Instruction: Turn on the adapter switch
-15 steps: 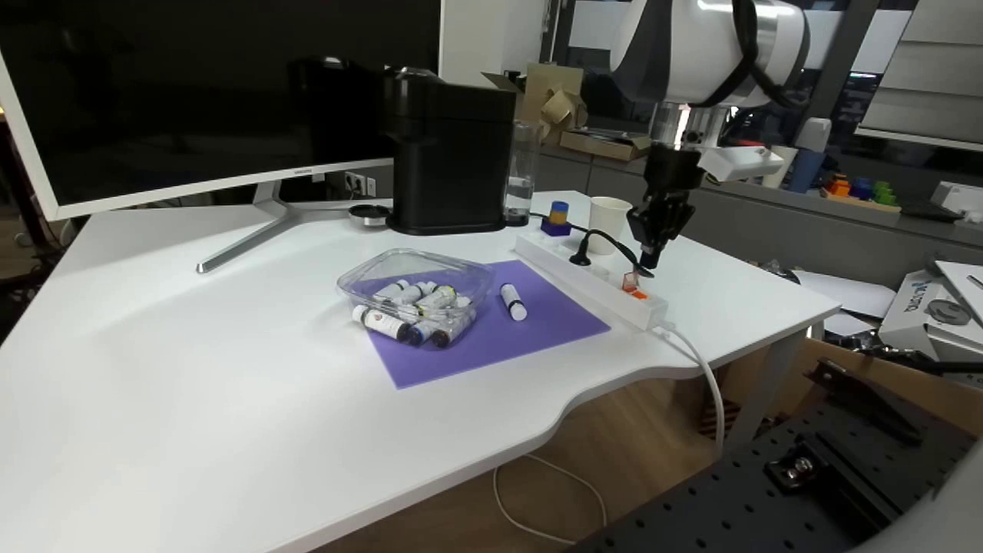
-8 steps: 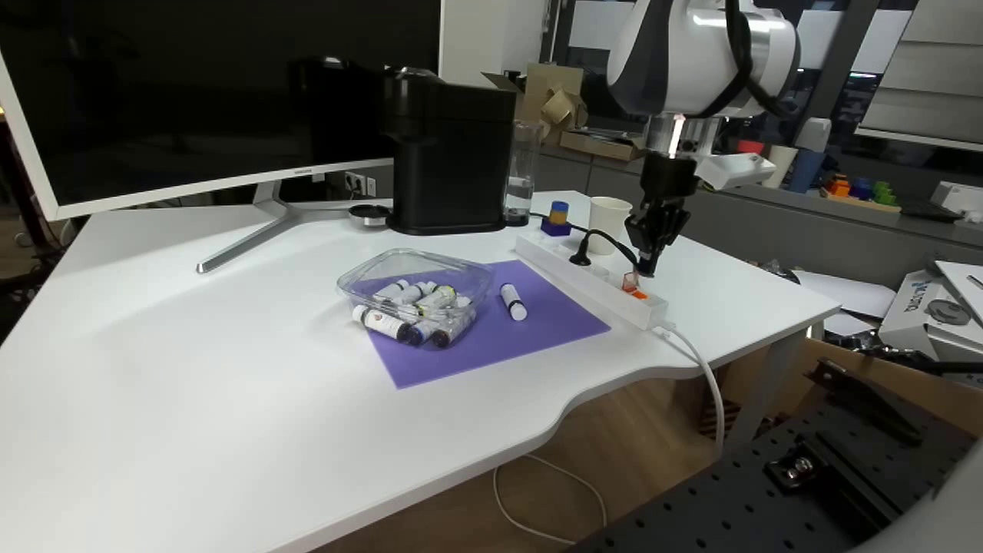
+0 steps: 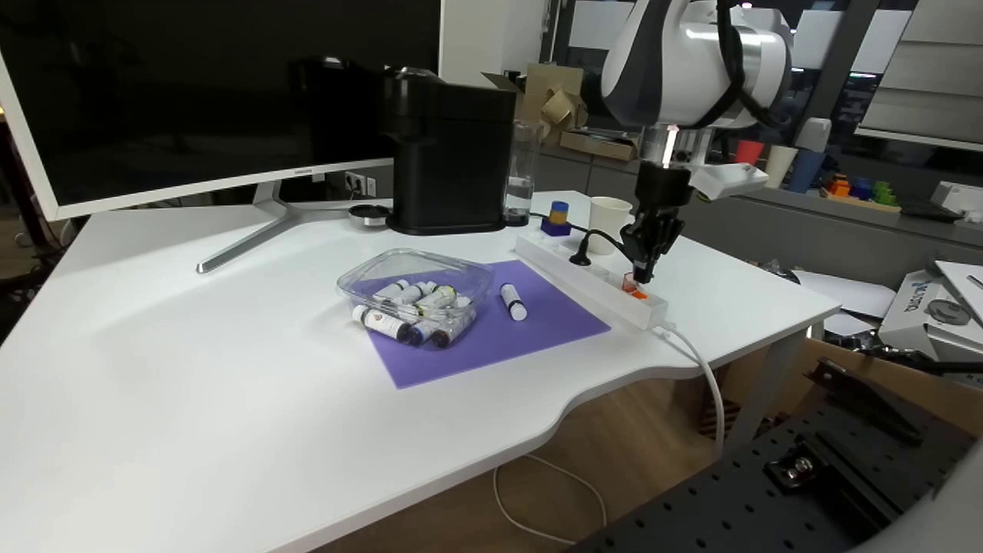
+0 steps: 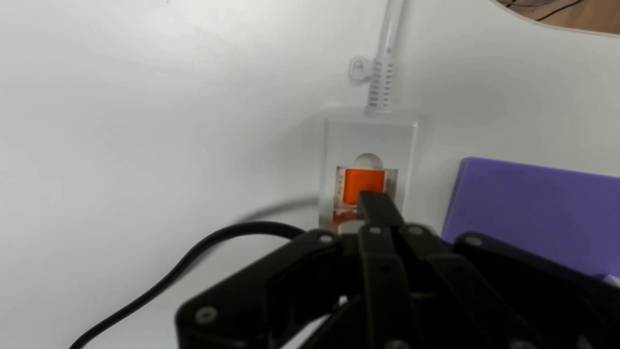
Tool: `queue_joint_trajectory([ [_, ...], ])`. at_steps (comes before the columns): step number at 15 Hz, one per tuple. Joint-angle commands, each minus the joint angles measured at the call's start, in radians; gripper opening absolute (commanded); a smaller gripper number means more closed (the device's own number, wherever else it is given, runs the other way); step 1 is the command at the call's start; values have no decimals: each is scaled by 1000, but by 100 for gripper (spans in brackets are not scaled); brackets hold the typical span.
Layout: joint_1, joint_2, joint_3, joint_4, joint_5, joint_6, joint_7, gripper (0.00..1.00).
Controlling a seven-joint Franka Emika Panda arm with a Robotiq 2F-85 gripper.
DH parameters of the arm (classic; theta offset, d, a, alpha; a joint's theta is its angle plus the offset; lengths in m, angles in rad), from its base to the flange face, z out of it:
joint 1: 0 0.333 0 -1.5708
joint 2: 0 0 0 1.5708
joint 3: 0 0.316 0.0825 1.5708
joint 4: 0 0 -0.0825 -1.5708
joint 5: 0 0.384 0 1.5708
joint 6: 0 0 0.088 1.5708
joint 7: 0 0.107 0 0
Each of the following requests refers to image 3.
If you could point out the white paper cup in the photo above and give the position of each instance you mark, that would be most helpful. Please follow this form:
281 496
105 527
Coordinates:
610 213

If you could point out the clear plastic container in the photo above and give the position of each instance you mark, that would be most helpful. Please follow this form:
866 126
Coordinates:
415 297

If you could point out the black coffee machine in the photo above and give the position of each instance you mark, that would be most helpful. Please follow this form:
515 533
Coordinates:
450 154

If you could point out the blue yellow small bottle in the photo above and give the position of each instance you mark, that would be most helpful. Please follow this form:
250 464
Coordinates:
558 218

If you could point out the clear water tank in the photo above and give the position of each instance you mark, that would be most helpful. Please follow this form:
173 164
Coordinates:
521 181

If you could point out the white power strip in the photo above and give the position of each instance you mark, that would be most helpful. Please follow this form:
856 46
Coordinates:
594 286

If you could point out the cardboard box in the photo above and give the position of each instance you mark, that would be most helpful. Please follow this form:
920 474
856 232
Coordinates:
552 102

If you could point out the white tube on mat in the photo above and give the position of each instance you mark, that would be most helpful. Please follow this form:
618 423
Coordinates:
515 302

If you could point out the purple mat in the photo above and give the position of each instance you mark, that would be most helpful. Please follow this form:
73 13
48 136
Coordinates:
496 335

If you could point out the black perforated breadboard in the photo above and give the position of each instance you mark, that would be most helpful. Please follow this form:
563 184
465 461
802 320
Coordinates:
816 483

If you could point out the white computer monitor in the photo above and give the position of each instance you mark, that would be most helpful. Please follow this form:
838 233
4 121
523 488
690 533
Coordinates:
131 102

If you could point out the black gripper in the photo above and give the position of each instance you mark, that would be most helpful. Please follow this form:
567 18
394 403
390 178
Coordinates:
657 216

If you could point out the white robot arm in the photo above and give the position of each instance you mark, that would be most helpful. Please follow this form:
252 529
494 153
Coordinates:
686 67

